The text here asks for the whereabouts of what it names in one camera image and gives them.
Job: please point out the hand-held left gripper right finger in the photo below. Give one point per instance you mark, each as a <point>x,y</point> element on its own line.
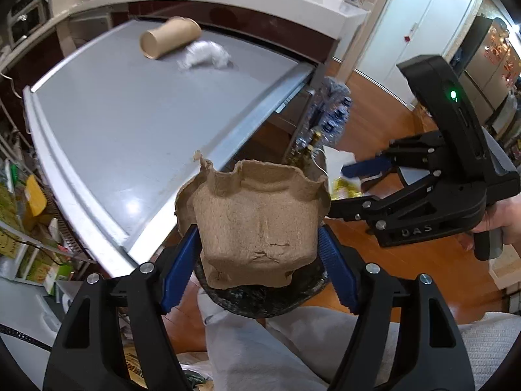
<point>338,269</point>

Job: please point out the crumpled white plastic wrap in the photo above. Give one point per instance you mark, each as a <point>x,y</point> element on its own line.
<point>205,55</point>

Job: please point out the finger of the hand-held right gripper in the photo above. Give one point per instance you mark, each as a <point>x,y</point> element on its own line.
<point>354,208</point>
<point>366,167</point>

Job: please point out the yellow bag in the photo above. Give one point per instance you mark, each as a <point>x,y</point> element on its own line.
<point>32,199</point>

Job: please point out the brown paper cup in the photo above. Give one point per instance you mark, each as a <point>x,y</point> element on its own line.
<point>171,36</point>

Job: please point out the person's right hand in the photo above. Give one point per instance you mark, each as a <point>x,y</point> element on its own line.
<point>506,218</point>

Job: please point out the yellow packet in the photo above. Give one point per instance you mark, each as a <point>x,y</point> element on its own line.
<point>344,187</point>

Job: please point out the person's white knit sweater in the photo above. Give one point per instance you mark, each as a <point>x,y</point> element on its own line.
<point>492,346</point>

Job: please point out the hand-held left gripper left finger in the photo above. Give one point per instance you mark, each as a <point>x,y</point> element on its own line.
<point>179,269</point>

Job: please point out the steel refrigerator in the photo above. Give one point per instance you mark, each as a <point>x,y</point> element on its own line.
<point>484,73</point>

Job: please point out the pack of water bottles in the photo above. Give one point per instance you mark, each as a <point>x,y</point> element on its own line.
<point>333,106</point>

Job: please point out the white door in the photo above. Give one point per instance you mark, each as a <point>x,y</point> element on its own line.
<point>427,28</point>

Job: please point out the black trash bin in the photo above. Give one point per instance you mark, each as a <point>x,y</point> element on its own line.
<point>260,303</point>

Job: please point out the brown pulp tray piece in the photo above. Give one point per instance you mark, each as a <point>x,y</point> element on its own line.
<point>252,228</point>

